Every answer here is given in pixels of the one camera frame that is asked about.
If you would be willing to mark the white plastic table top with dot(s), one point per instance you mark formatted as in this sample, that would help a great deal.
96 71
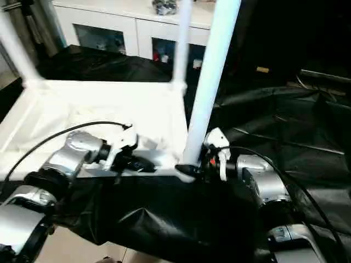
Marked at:
82 109

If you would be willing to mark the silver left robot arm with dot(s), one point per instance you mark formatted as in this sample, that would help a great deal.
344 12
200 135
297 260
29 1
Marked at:
71 156

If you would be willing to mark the black plastic mat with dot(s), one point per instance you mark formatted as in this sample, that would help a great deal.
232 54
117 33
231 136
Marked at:
288 123

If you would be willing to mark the dark brown rounded object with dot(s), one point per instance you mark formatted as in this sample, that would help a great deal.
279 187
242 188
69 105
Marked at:
107 259

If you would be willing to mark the white jar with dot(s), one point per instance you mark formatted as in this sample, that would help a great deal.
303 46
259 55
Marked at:
197 63
164 58

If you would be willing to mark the small yellow label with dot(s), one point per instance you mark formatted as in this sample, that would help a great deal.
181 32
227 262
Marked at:
262 69

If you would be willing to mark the red bottle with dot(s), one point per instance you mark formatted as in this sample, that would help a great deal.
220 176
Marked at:
156 56

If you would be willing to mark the black speaker cabinet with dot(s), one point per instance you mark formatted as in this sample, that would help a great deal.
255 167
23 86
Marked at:
268 35

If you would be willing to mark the black metal rod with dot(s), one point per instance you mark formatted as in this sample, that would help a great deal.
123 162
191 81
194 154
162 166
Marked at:
326 74

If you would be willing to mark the white sideboard cabinet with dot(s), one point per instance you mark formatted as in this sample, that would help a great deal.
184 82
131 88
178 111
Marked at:
109 16

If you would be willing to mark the dark bag of small parts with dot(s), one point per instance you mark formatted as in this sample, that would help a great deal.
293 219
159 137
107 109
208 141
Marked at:
164 6

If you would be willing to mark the grey metal tripod stand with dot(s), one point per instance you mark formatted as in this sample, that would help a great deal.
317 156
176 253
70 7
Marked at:
38 27

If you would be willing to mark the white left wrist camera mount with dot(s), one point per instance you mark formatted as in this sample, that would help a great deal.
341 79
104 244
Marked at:
123 139

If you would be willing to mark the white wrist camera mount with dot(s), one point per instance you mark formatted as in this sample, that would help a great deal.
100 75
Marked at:
216 137
123 139

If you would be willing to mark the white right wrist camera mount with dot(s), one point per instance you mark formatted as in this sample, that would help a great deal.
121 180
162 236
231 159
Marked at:
216 137

